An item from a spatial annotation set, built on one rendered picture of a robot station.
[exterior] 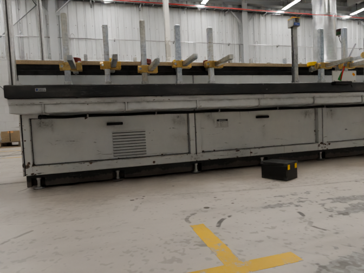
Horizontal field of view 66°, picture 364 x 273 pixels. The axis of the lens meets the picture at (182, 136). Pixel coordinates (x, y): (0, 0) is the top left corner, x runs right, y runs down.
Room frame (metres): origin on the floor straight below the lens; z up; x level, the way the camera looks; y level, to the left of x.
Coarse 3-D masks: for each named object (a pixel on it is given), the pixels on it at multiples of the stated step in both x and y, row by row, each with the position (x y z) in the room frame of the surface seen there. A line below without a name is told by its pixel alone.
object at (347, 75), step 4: (332, 72) 2.39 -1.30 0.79; (336, 72) 2.41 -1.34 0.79; (340, 72) 2.42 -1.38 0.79; (344, 72) 2.43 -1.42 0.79; (348, 72) 2.44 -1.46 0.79; (352, 72) 2.45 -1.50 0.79; (332, 76) 2.39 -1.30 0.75; (336, 76) 2.41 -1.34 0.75; (344, 76) 2.43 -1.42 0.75; (348, 76) 2.44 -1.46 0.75; (352, 76) 2.45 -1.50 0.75; (332, 80) 2.39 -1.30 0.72; (336, 80) 2.40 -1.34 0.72; (344, 80) 2.43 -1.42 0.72; (348, 80) 2.44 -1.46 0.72; (352, 80) 2.45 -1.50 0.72
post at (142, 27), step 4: (140, 20) 1.96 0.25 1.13; (140, 24) 1.96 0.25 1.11; (144, 24) 1.96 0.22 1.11; (140, 28) 1.95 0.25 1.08; (144, 28) 1.96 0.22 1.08; (140, 32) 1.95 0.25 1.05; (144, 32) 1.96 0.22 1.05; (140, 36) 1.95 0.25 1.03; (144, 36) 1.96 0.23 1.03; (140, 40) 1.96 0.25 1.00; (144, 40) 1.96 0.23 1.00; (140, 44) 1.97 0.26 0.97; (144, 44) 1.96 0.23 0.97; (140, 48) 1.98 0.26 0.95; (144, 48) 1.96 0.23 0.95; (140, 52) 1.99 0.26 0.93; (144, 52) 1.96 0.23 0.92; (144, 56) 1.96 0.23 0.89; (144, 60) 1.96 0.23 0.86; (144, 64) 1.96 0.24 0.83; (144, 76) 1.96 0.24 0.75; (144, 80) 1.96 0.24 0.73
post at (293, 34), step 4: (296, 28) 2.31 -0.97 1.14; (292, 32) 2.31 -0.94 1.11; (296, 32) 2.30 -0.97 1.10; (292, 36) 2.31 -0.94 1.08; (296, 36) 2.30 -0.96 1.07; (292, 40) 2.31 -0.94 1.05; (296, 40) 2.30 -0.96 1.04; (292, 44) 2.31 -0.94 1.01; (296, 44) 2.30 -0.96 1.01; (292, 48) 2.31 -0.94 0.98; (296, 48) 2.30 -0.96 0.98; (292, 52) 2.31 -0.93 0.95; (296, 52) 2.30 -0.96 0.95; (292, 56) 2.31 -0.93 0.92; (296, 56) 2.30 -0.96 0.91; (292, 60) 2.31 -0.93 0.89; (296, 60) 2.30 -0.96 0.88; (292, 64) 2.31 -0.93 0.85; (296, 64) 2.30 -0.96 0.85; (292, 68) 2.31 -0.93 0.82; (296, 68) 2.30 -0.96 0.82; (292, 72) 2.31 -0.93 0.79; (296, 72) 2.30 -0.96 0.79; (292, 76) 2.31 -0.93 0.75; (296, 76) 2.30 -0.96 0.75; (292, 80) 2.31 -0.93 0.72; (296, 80) 2.30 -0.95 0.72
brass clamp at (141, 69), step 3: (138, 66) 1.95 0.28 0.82; (141, 66) 1.95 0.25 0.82; (144, 66) 1.95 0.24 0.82; (147, 66) 1.96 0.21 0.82; (138, 69) 1.94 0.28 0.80; (141, 69) 1.94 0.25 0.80; (144, 69) 1.95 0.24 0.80; (147, 69) 1.96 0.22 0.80; (156, 69) 1.97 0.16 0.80; (138, 72) 1.96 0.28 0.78; (141, 72) 1.95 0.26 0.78; (144, 72) 1.95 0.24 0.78; (147, 72) 1.96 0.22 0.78; (150, 72) 1.96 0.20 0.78; (153, 72) 1.97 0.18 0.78; (156, 72) 1.97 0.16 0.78
